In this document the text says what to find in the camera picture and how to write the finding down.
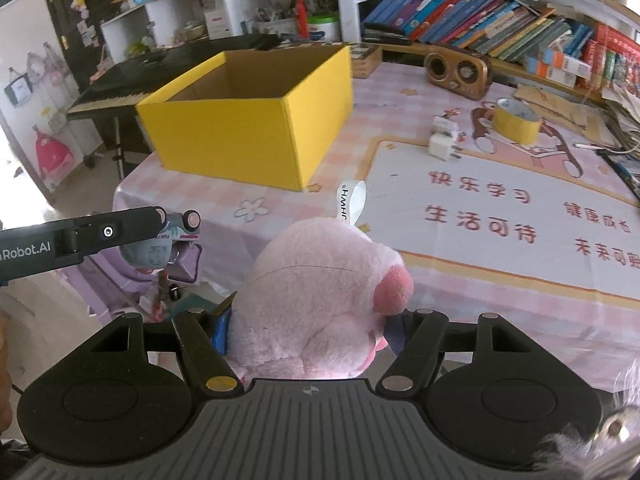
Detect grey purple toy car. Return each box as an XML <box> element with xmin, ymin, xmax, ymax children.
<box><xmin>119</xmin><ymin>206</ymin><xmax>202</xmax><ymax>284</ymax></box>

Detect pink pig plush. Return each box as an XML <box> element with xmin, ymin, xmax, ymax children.
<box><xmin>226</xmin><ymin>217</ymin><xmax>414</xmax><ymax>384</ymax></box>

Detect white power adapter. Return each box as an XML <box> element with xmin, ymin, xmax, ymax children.
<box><xmin>428</xmin><ymin>132</ymin><xmax>461</xmax><ymax>162</ymax></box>

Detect small white grey box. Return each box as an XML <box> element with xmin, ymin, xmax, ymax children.
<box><xmin>432</xmin><ymin>116</ymin><xmax>460</xmax><ymax>136</ymax></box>

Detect yellow tape roll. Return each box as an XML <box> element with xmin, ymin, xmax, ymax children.
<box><xmin>494</xmin><ymin>98</ymin><xmax>541</xmax><ymax>145</ymax></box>

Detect black electronic keyboard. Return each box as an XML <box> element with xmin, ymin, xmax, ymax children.
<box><xmin>66</xmin><ymin>34</ymin><xmax>282</xmax><ymax>120</ymax></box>

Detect pink checkered tablecloth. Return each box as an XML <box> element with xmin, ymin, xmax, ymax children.
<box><xmin>114</xmin><ymin>63</ymin><xmax>639</xmax><ymax>389</ymax></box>

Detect yellow cardboard box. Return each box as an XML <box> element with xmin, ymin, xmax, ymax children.
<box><xmin>136</xmin><ymin>44</ymin><xmax>354</xmax><ymax>191</ymax></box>

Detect brown retro radio speaker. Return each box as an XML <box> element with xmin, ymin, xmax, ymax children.
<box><xmin>423</xmin><ymin>44</ymin><xmax>492</xmax><ymax>101</ymax></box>

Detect checkered chess board box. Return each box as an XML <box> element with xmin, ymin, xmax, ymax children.
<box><xmin>349</xmin><ymin>44</ymin><xmax>383</xmax><ymax>79</ymax></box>

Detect stack of papers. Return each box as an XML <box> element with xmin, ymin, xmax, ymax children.
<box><xmin>601</xmin><ymin>84</ymin><xmax>639</xmax><ymax>188</ymax></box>

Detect red bottle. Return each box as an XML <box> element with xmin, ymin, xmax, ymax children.
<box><xmin>295</xmin><ymin>0</ymin><xmax>309</xmax><ymax>40</ymax></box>

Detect white green lidded jar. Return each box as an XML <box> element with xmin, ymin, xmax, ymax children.
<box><xmin>307</xmin><ymin>13</ymin><xmax>342</xmax><ymax>42</ymax></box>

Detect row of leaning books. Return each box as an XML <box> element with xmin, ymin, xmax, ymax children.
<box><xmin>362</xmin><ymin>0</ymin><xmax>639</xmax><ymax>96</ymax></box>

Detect white bookshelf unit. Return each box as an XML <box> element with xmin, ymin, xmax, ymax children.
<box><xmin>98</xmin><ymin>0</ymin><xmax>640</xmax><ymax>57</ymax></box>

